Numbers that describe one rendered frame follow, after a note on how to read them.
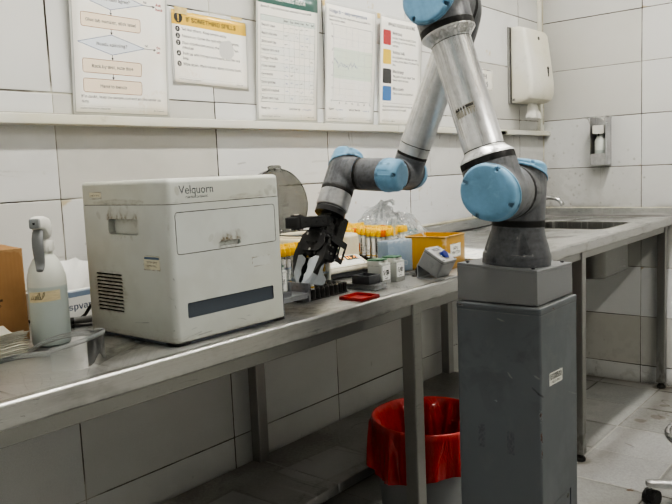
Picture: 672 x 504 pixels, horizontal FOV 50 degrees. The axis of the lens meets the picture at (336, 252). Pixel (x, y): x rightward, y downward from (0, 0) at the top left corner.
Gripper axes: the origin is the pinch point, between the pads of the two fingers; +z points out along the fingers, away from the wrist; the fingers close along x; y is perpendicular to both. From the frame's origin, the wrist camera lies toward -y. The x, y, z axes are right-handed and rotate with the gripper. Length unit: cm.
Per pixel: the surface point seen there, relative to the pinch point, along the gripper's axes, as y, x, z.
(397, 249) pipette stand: 40.9, 7.3, -26.8
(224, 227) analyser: -29.5, -4.4, -1.0
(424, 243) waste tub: 51, 6, -33
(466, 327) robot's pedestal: 25.8, -28.1, -2.6
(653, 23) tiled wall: 187, 2, -213
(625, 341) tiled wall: 268, 15, -73
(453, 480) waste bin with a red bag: 76, -7, 28
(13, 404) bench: -58, -8, 40
